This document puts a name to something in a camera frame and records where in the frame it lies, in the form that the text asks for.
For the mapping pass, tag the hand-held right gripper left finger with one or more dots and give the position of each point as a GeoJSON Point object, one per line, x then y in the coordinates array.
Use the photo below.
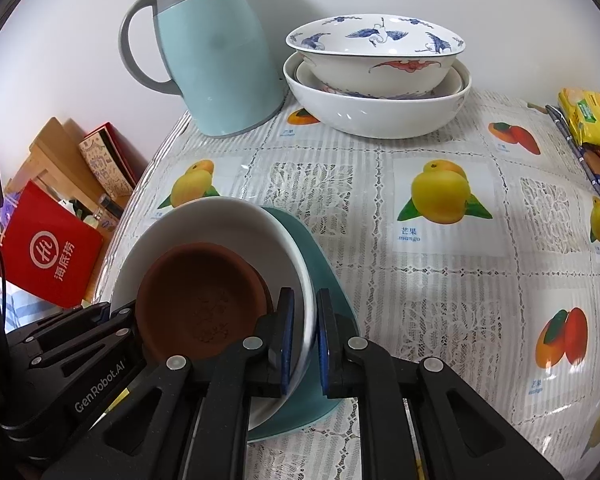
{"type": "Point", "coordinates": [286, 350]}

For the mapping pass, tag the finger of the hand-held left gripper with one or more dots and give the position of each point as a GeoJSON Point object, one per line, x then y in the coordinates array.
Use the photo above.
{"type": "Point", "coordinates": [105, 345]}
{"type": "Point", "coordinates": [55, 327]}

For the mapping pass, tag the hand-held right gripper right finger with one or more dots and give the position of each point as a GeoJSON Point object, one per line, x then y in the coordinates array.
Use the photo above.
{"type": "Point", "coordinates": [324, 355]}

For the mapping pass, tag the teal square plate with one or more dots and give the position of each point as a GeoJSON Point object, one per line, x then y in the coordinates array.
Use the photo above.
{"type": "Point", "coordinates": [327, 275]}

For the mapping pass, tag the brown terracotta saucer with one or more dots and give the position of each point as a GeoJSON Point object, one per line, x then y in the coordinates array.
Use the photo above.
{"type": "Point", "coordinates": [195, 300]}

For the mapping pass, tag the blue white plaid fabric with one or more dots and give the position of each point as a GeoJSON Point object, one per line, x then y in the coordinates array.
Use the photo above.
{"type": "Point", "coordinates": [17, 307]}

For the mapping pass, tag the red paper bag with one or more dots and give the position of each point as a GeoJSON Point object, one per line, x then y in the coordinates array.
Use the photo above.
{"type": "Point", "coordinates": [50, 250]}

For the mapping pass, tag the dark small bottle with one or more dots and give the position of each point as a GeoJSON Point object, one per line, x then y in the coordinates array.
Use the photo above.
{"type": "Point", "coordinates": [110, 206]}

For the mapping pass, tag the patterned box with red side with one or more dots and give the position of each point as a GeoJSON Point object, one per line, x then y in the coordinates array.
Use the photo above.
{"type": "Point", "coordinates": [102, 165]}

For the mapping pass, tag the wooden board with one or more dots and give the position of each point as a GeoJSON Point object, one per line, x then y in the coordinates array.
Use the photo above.
{"type": "Point", "coordinates": [55, 155]}

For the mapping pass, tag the large plain white bowl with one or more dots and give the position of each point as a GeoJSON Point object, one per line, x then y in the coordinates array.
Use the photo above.
{"type": "Point", "coordinates": [380, 117]}

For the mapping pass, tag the white bowl with patterned base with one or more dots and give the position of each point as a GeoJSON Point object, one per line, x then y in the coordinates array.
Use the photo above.
{"type": "Point", "coordinates": [307, 79]}

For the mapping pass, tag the blue crane pattern bowl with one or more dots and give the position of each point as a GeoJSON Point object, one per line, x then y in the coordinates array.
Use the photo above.
{"type": "Point", "coordinates": [380, 67]}

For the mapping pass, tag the pale blue thermos jug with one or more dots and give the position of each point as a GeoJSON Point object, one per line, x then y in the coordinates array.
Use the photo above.
{"type": "Point", "coordinates": [220, 60]}

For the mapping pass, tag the yellow snack packet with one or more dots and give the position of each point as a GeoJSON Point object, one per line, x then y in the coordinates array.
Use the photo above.
{"type": "Point", "coordinates": [595, 115]}

